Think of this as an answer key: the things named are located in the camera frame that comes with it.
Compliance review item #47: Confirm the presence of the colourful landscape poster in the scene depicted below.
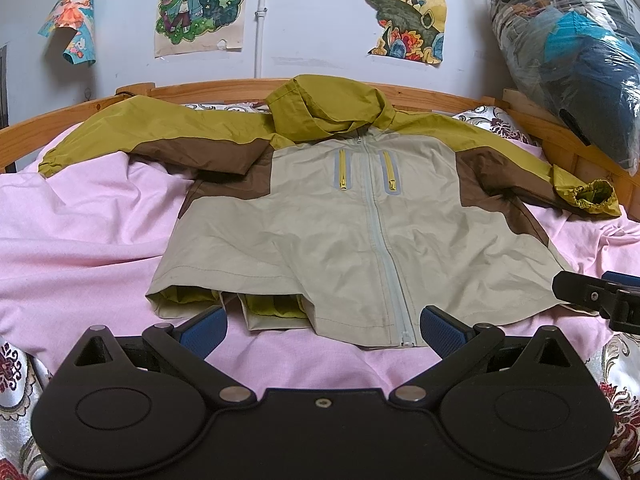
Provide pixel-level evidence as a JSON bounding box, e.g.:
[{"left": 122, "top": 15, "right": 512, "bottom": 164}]
[{"left": 366, "top": 0, "right": 447, "bottom": 65}]

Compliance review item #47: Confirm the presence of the beige brown olive hooded jacket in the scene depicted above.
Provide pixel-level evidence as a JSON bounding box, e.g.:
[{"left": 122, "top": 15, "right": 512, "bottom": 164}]
[{"left": 39, "top": 75, "right": 620, "bottom": 348}]

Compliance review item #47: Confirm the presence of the plastic bag of clothes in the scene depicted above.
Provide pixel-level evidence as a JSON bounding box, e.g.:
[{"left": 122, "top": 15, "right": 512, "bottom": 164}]
[{"left": 489, "top": 0, "right": 639, "bottom": 174}]

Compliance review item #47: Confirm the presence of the white wall conduit pipe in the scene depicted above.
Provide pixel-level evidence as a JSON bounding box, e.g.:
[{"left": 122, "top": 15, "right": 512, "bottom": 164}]
[{"left": 254, "top": 0, "right": 268, "bottom": 79}]

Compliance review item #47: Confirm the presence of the wooden bed frame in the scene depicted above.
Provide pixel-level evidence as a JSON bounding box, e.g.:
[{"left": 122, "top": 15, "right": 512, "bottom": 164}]
[{"left": 1, "top": 79, "right": 639, "bottom": 220}]

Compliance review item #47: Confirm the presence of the floral white bedding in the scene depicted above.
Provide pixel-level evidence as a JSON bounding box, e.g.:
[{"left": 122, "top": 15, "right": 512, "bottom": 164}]
[{"left": 0, "top": 102, "right": 640, "bottom": 480}]

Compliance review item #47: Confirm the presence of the blond anime character poster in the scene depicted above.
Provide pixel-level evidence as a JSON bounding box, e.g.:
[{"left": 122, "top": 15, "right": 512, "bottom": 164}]
[{"left": 154, "top": 0, "right": 245, "bottom": 58}]

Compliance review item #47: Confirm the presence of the orange-haired anime girl poster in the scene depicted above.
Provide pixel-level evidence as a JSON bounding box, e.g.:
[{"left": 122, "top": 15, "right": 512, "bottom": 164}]
[{"left": 38, "top": 0, "right": 96, "bottom": 66}]

